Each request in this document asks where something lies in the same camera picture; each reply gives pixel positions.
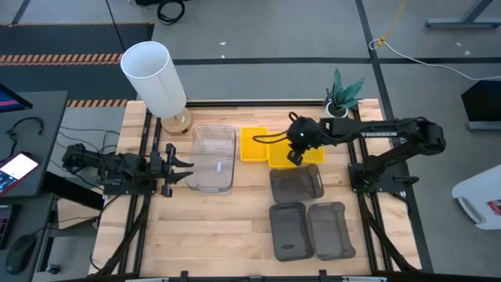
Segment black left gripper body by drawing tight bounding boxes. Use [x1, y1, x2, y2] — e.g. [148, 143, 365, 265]
[150, 143, 176, 198]

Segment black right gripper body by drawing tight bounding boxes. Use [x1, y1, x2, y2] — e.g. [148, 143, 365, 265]
[287, 117, 326, 156]

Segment clear plastic basket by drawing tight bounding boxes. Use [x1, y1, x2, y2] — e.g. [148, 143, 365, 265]
[189, 128, 234, 190]
[187, 125, 236, 193]
[185, 124, 237, 195]

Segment smoky grey plastic basket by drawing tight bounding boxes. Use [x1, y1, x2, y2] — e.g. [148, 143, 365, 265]
[269, 163, 326, 204]
[307, 201, 357, 262]
[269, 201, 315, 262]

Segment green plant in white pot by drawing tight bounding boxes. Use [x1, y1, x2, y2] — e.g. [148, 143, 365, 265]
[323, 68, 366, 119]

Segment white lamp with wooden base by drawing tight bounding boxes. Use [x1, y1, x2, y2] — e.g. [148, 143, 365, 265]
[120, 41, 193, 136]

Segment dark grey side desk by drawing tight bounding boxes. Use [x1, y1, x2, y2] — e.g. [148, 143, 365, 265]
[0, 90, 68, 199]

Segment smartphone with lit screen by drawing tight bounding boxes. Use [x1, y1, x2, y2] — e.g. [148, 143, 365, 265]
[0, 151, 40, 196]

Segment black hazard-striped floor mat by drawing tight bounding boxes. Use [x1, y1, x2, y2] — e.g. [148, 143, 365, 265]
[0, 22, 156, 107]

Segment black computer mouse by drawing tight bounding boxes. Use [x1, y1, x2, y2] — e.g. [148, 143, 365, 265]
[4, 233, 38, 276]

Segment computer monitor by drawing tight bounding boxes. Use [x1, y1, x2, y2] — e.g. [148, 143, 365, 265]
[0, 82, 34, 114]

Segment black keyboard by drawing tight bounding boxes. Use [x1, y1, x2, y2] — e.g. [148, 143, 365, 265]
[0, 204, 17, 251]

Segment black panel on grey base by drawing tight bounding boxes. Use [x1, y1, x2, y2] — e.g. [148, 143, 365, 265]
[460, 80, 501, 132]

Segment white plastic housing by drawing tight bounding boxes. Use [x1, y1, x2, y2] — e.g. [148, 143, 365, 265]
[452, 164, 501, 231]

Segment grey metal table foot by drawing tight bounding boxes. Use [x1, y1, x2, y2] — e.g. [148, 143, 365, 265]
[425, 0, 501, 30]

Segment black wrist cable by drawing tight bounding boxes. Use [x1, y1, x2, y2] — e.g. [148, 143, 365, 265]
[252, 111, 301, 145]

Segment black aluminium table frame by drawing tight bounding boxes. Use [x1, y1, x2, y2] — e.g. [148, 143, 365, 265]
[88, 99, 423, 282]

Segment white floor cable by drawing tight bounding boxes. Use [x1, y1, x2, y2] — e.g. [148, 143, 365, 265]
[368, 38, 501, 81]

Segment yellow cable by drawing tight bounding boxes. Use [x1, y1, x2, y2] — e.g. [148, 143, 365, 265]
[377, 0, 410, 47]

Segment black coiled cable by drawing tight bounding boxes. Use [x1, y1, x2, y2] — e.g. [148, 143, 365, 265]
[156, 0, 186, 26]

